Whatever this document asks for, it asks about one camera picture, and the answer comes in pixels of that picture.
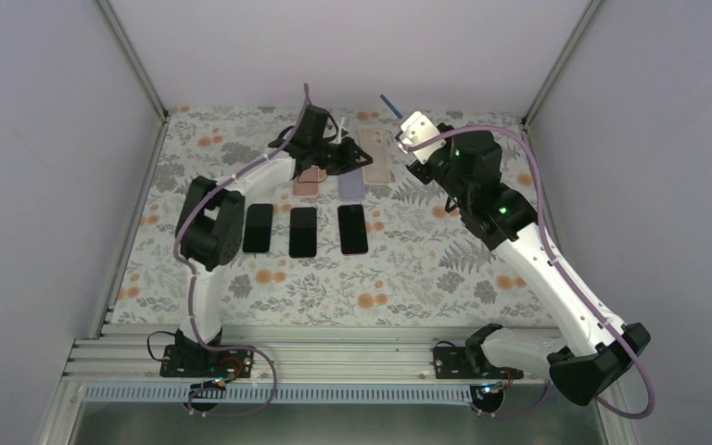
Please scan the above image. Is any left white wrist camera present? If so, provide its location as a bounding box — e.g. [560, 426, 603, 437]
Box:
[332, 117, 349, 145]

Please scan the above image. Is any floral table mat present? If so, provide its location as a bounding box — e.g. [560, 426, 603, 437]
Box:
[111, 106, 553, 327]

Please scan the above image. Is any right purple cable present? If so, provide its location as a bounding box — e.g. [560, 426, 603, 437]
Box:
[395, 125, 657, 421]

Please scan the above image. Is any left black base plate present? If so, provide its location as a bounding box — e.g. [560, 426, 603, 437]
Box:
[159, 345, 254, 379]

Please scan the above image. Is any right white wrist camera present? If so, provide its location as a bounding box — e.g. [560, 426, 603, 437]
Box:
[395, 111, 445, 164]

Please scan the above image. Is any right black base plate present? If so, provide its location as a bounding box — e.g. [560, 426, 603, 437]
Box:
[432, 341, 525, 380]

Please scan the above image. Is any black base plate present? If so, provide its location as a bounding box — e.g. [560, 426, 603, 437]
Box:
[159, 345, 254, 379]
[432, 341, 525, 380]

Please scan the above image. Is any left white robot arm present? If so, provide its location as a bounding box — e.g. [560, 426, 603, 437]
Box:
[172, 105, 373, 375]

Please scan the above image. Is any black phone from pink case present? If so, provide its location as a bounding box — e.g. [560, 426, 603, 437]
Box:
[288, 207, 317, 259]

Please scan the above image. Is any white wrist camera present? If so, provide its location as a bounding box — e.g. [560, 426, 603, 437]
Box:
[395, 111, 445, 164]
[332, 117, 349, 145]

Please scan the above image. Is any beige phone case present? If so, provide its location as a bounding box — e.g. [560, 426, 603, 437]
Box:
[358, 127, 391, 185]

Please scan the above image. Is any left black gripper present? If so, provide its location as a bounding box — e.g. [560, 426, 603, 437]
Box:
[311, 137, 372, 176]

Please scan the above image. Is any lilac phone case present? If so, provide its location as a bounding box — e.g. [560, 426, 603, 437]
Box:
[337, 169, 366, 202]

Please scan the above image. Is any aluminium rail frame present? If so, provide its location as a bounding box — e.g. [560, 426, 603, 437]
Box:
[40, 324, 637, 444]

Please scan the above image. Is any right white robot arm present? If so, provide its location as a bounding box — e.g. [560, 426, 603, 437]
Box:
[395, 121, 650, 408]

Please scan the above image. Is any grey slotted cable duct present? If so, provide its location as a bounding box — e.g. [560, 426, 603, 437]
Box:
[81, 382, 472, 405]

